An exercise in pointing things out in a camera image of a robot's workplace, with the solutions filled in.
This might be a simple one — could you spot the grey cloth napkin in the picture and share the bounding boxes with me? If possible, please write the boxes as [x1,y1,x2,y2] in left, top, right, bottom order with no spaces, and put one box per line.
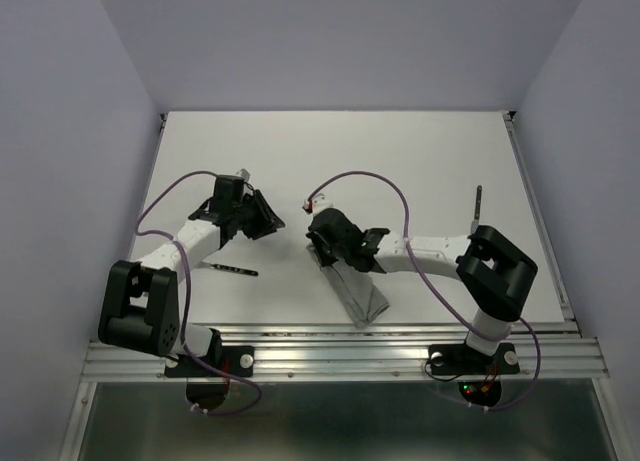
[306,243,390,328]

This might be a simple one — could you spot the black handled knife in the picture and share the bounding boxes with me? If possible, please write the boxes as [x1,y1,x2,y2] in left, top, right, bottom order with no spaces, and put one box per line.
[470,185,483,234]

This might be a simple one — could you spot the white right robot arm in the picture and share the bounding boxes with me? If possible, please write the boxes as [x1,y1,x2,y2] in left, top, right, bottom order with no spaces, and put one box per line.
[306,205,538,371]

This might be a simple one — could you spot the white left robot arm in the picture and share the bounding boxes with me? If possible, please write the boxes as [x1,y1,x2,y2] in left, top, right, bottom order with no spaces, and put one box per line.
[98,175,285,375]

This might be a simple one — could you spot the black handled fork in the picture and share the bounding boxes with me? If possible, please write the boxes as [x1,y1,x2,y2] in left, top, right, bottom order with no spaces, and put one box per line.
[197,262,259,277]

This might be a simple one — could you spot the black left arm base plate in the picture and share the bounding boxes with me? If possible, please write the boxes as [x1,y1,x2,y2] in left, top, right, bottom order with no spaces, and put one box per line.
[163,345,255,379]

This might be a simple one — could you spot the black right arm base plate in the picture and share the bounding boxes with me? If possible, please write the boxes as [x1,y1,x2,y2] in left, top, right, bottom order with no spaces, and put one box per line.
[427,343,520,377]

